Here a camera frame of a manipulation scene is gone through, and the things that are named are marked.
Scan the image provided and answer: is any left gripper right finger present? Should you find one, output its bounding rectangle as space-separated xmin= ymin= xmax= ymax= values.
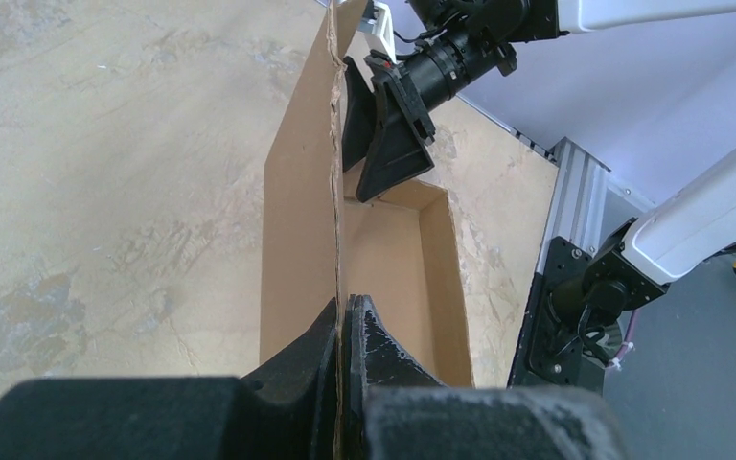
xmin=346 ymin=295 xmax=630 ymax=459

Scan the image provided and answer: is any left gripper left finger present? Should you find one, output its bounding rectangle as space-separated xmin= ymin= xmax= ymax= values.
xmin=0 ymin=302 xmax=336 ymax=459

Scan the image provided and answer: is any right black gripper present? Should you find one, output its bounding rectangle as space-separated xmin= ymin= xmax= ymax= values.
xmin=342 ymin=29 xmax=518 ymax=202

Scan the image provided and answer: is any brown cardboard box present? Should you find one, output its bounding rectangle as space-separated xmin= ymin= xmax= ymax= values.
xmin=258 ymin=1 xmax=472 ymax=459

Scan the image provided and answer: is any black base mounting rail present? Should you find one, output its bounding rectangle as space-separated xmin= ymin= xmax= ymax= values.
xmin=508 ymin=236 xmax=605 ymax=395

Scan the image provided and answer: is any aluminium frame extrusion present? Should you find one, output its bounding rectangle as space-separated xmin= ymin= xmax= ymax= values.
xmin=537 ymin=138 xmax=608 ymax=273

